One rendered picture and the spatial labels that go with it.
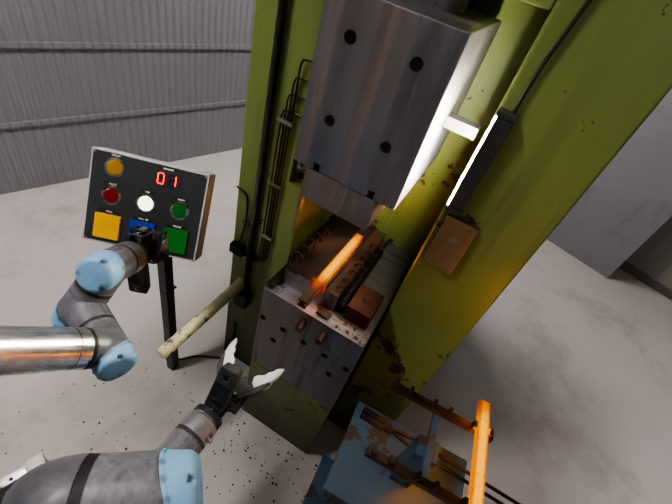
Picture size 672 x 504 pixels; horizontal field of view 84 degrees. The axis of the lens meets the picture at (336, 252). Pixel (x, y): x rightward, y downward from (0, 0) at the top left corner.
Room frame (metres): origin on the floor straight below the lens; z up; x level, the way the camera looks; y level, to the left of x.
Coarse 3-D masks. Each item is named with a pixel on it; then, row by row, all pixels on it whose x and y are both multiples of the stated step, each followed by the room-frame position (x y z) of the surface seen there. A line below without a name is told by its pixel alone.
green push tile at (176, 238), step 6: (168, 228) 0.80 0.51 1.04; (162, 234) 0.79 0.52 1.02; (168, 234) 0.79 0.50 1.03; (174, 234) 0.79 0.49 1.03; (180, 234) 0.80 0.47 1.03; (186, 234) 0.80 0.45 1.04; (168, 240) 0.78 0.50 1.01; (174, 240) 0.79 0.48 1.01; (180, 240) 0.79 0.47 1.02; (186, 240) 0.80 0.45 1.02; (174, 246) 0.78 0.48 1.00; (180, 246) 0.78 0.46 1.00; (186, 246) 0.79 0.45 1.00; (174, 252) 0.77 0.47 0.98; (180, 252) 0.77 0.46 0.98
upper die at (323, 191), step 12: (312, 180) 0.85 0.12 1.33; (324, 180) 0.84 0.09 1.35; (312, 192) 0.85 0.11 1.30; (324, 192) 0.84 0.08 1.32; (336, 192) 0.83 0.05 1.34; (348, 192) 0.82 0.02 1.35; (372, 192) 0.84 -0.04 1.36; (324, 204) 0.84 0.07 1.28; (336, 204) 0.83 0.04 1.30; (348, 204) 0.82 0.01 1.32; (360, 204) 0.81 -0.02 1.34; (372, 204) 0.81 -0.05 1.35; (348, 216) 0.82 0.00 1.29; (360, 216) 0.81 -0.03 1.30; (372, 216) 0.83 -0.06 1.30
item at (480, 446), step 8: (480, 400) 0.65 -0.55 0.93; (480, 408) 0.62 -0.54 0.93; (488, 408) 0.63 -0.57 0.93; (480, 416) 0.60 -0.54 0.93; (488, 416) 0.61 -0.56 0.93; (480, 424) 0.57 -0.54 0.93; (488, 424) 0.58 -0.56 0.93; (480, 432) 0.55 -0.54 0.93; (488, 432) 0.56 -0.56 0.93; (480, 440) 0.53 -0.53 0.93; (480, 448) 0.51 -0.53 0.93; (472, 456) 0.49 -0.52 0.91; (480, 456) 0.49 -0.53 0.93; (472, 464) 0.47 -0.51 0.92; (480, 464) 0.47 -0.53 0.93; (472, 472) 0.44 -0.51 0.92; (480, 472) 0.45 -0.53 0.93; (472, 480) 0.42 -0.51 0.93; (480, 480) 0.43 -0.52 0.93; (472, 488) 0.40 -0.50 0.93; (480, 488) 0.41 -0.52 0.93; (472, 496) 0.38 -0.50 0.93; (480, 496) 0.39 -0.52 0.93
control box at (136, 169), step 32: (96, 160) 0.84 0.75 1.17; (128, 160) 0.87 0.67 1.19; (96, 192) 0.80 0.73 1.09; (128, 192) 0.82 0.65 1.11; (160, 192) 0.85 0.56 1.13; (192, 192) 0.87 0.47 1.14; (128, 224) 0.78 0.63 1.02; (160, 224) 0.80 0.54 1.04; (192, 224) 0.83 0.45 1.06; (192, 256) 0.78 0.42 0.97
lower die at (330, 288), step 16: (352, 224) 1.20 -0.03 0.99; (336, 240) 1.07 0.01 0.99; (368, 240) 1.13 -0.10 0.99; (304, 256) 0.94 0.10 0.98; (320, 256) 0.96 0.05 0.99; (352, 256) 1.01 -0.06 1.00; (368, 256) 1.04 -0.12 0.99; (288, 272) 0.85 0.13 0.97; (304, 272) 0.86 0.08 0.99; (320, 272) 0.87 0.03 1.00; (336, 272) 0.90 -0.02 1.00; (352, 272) 0.93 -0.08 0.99; (304, 288) 0.84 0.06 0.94
